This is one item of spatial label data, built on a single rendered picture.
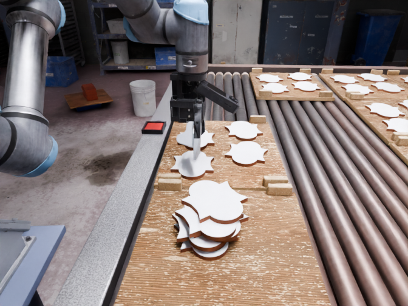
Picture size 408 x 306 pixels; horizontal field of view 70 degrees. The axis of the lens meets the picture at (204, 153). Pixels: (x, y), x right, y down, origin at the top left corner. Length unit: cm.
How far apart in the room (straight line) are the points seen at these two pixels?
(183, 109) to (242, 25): 468
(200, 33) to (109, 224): 46
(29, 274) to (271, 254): 49
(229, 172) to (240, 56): 471
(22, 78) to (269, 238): 68
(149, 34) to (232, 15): 463
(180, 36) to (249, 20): 471
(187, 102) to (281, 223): 35
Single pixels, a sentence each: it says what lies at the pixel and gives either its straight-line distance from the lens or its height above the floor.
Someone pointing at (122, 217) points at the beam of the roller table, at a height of 92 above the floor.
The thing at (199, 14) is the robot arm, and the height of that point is 133.
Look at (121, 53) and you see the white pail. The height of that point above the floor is 32.
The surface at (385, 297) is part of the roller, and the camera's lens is 64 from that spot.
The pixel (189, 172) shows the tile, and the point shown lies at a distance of 78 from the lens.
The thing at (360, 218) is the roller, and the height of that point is 92.
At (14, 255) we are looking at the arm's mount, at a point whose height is 90.
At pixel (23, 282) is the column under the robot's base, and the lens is 73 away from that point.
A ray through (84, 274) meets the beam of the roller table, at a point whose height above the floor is 92.
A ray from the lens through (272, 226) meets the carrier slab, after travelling 66.
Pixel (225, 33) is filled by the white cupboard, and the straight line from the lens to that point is 534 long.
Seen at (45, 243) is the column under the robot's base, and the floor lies 87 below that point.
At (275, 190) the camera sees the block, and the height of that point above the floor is 95.
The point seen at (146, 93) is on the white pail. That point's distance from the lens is 347.
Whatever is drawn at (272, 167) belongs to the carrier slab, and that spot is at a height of 94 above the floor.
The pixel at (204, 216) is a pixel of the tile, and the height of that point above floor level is 100.
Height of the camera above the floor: 139
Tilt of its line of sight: 30 degrees down
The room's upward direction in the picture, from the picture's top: straight up
